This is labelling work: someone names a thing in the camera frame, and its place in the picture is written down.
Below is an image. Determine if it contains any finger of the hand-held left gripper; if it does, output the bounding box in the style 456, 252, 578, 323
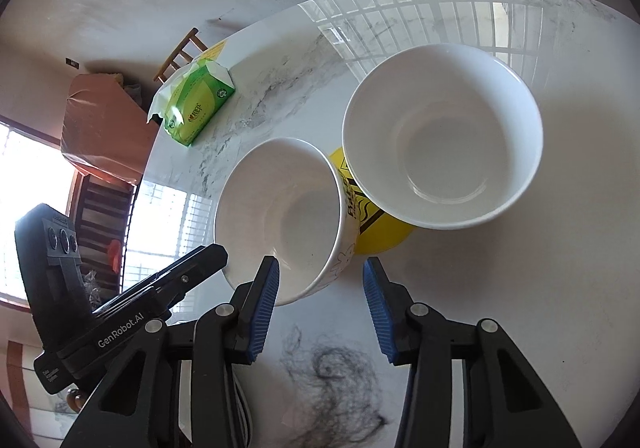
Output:
90, 285, 174, 325
120, 244, 229, 310

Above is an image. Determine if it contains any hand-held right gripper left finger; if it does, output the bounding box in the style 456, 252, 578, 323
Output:
60, 255, 281, 448

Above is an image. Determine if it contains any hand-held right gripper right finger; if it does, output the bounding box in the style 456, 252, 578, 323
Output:
362, 257, 583, 448

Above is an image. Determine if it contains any white printed bowl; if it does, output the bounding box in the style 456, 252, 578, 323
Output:
214, 137, 362, 306

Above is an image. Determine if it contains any ribbed white bowl pink band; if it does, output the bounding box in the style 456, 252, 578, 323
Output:
341, 43, 544, 230

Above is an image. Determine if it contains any red object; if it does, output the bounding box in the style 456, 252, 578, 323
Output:
106, 239, 123, 274

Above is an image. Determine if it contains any side window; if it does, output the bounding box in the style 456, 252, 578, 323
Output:
0, 115, 81, 310

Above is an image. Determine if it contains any dark wooden bench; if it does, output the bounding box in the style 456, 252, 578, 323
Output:
70, 168, 138, 294

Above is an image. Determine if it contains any white marble dining table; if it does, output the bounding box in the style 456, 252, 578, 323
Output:
117, 0, 640, 448

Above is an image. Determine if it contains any orange covered furniture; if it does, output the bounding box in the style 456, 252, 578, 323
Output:
60, 72, 158, 186

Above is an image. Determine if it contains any green tissue pack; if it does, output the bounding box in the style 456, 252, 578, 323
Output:
146, 59, 236, 147

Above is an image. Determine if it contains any light wooden chair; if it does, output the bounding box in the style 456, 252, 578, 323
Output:
152, 27, 208, 84

